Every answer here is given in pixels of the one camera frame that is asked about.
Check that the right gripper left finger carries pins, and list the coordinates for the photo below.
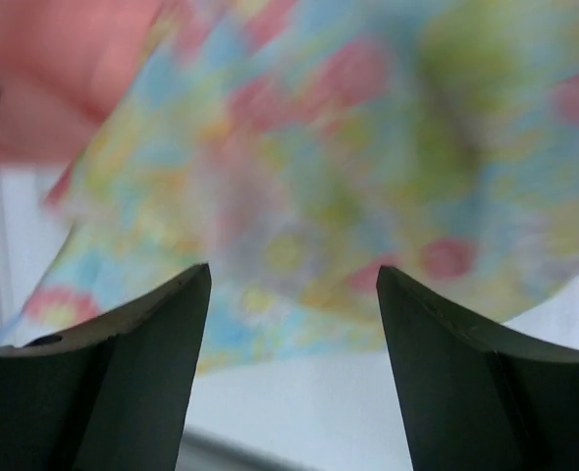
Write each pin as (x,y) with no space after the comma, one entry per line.
(110,393)

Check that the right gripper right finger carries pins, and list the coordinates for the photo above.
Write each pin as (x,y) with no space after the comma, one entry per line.
(474,394)

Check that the floral pastel skirt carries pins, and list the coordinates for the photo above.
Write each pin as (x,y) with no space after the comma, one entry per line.
(297,147)

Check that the pink skirt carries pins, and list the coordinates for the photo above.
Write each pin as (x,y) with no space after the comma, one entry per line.
(64,66)

